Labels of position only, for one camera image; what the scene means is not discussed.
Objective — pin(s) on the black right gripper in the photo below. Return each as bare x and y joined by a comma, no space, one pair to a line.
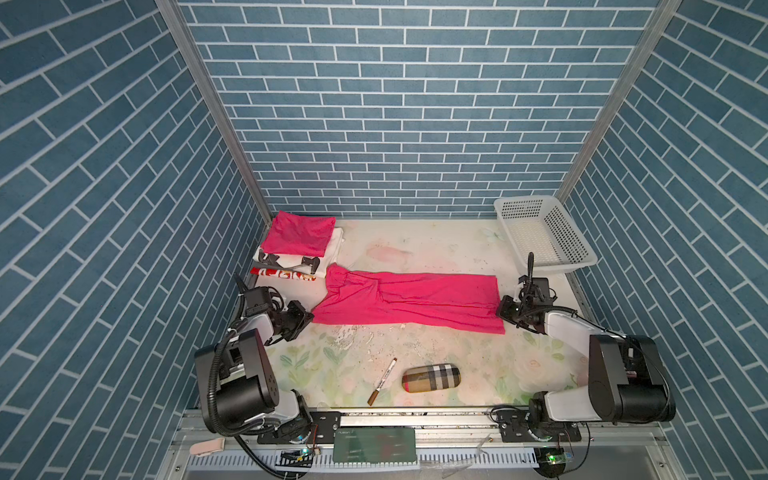
505,308

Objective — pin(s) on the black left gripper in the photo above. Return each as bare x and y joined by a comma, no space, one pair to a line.
299,316

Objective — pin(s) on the magenta t shirt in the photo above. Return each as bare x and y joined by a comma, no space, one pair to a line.
292,234
463,302

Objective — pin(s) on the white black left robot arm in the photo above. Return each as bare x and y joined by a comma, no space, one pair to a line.
238,389

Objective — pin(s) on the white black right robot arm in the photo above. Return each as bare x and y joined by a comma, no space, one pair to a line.
626,380

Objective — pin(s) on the white perforated plastic basket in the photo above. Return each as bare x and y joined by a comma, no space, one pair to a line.
540,225

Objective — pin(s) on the folded magenta t shirt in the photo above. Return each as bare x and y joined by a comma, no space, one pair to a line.
292,234

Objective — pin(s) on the plaid beige glasses case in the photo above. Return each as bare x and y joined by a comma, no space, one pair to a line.
431,378

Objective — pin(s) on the green circuit board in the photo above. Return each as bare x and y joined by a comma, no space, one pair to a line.
374,445

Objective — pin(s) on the brown handled marker pen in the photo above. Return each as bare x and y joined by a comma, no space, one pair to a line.
380,384

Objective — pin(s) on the aluminium front rail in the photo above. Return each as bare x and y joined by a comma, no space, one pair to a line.
453,437

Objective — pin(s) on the aluminium right corner post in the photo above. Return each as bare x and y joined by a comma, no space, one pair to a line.
651,35

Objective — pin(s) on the aluminium corner post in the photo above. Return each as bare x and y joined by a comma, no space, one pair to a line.
651,35
182,36

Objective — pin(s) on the aluminium left corner post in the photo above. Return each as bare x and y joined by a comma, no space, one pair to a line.
182,36

